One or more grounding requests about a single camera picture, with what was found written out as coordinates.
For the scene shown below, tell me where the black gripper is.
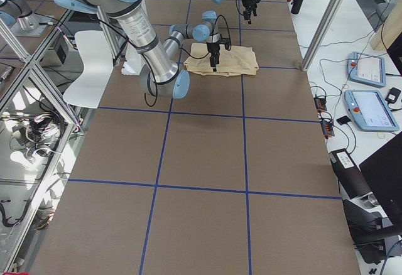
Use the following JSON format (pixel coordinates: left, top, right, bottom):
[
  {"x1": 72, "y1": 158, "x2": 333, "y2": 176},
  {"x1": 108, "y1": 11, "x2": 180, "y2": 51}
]
[
  {"x1": 206, "y1": 41, "x2": 220, "y2": 72},
  {"x1": 241, "y1": 0, "x2": 258, "y2": 24}
]

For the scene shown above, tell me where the cream long-sleeve printed t-shirt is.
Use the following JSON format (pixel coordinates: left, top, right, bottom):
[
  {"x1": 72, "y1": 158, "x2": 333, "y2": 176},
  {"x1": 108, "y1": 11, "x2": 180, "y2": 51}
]
[{"x1": 184, "y1": 45, "x2": 259, "y2": 77}]

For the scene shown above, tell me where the orange black usb hub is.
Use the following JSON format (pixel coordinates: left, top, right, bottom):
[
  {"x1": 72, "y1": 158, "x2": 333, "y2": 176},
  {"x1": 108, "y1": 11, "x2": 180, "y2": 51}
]
[
  {"x1": 313, "y1": 96, "x2": 327, "y2": 112},
  {"x1": 320, "y1": 119, "x2": 335, "y2": 139}
]

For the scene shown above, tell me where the white plastic chair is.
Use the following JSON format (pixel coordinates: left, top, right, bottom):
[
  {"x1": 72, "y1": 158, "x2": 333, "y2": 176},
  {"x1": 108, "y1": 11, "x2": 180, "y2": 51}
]
[{"x1": 63, "y1": 30, "x2": 114, "y2": 109}]

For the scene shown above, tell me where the far blue teach pendant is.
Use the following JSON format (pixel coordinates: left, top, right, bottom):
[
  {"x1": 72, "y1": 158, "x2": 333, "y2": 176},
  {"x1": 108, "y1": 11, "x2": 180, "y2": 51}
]
[{"x1": 347, "y1": 51, "x2": 386, "y2": 88}]

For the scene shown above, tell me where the blue teach pendant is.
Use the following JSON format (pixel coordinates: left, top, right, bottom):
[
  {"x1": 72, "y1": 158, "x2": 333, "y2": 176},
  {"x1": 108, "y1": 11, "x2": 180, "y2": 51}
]
[
  {"x1": 347, "y1": 51, "x2": 386, "y2": 88},
  {"x1": 344, "y1": 90, "x2": 399, "y2": 132}
]

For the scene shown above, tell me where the near blue teach pendant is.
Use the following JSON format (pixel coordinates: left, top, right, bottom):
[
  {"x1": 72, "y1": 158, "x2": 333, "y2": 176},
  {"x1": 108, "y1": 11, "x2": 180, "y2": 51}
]
[{"x1": 344, "y1": 90, "x2": 399, "y2": 132}]

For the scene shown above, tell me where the black power adapter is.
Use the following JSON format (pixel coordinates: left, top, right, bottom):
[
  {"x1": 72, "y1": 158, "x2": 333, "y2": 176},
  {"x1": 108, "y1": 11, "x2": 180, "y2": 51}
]
[{"x1": 385, "y1": 87, "x2": 401, "y2": 104}]

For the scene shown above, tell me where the black monitor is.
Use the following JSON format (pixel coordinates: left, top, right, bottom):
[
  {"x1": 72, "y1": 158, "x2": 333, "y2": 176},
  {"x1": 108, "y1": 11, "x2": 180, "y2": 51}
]
[{"x1": 359, "y1": 134, "x2": 401, "y2": 225}]

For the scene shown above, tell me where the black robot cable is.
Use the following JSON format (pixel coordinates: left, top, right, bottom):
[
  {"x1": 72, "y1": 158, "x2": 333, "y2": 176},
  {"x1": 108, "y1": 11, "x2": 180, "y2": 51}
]
[{"x1": 143, "y1": 14, "x2": 230, "y2": 107}]

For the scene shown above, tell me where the aluminium frame post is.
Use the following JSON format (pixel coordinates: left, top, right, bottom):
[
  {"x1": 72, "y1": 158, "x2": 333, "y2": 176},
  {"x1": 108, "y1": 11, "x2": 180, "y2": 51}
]
[{"x1": 300, "y1": 0, "x2": 343, "y2": 72}]

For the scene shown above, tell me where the aluminium frame rack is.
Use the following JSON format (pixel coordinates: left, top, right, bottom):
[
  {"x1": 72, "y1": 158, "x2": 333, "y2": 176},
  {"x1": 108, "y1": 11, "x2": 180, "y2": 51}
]
[{"x1": 0, "y1": 4, "x2": 126, "y2": 274}]

